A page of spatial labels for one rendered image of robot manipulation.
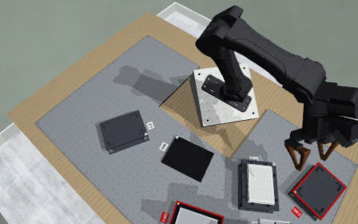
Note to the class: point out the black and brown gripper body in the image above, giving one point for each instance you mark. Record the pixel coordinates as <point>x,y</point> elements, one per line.
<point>299,135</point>

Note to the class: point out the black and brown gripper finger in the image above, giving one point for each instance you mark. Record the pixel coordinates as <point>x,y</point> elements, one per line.
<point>304,153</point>
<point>329,151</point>

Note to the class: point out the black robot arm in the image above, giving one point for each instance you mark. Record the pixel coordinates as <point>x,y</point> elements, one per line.
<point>303,78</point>

